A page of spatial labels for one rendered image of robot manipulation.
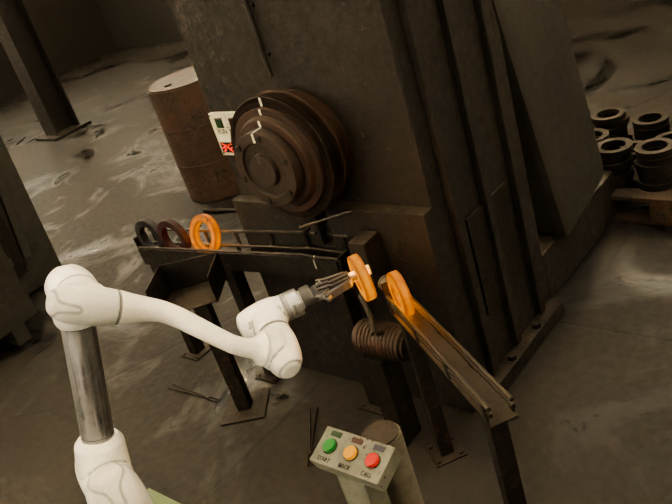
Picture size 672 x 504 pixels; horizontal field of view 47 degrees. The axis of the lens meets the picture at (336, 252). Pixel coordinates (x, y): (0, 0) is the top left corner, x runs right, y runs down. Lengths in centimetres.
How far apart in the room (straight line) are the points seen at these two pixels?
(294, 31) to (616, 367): 174
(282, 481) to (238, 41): 164
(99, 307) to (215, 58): 120
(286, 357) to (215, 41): 127
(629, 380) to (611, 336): 28
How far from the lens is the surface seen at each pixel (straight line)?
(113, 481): 240
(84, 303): 220
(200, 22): 301
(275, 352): 228
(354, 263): 242
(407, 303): 248
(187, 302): 322
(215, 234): 340
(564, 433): 296
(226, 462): 330
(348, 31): 255
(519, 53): 312
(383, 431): 233
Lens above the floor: 202
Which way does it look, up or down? 27 degrees down
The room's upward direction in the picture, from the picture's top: 18 degrees counter-clockwise
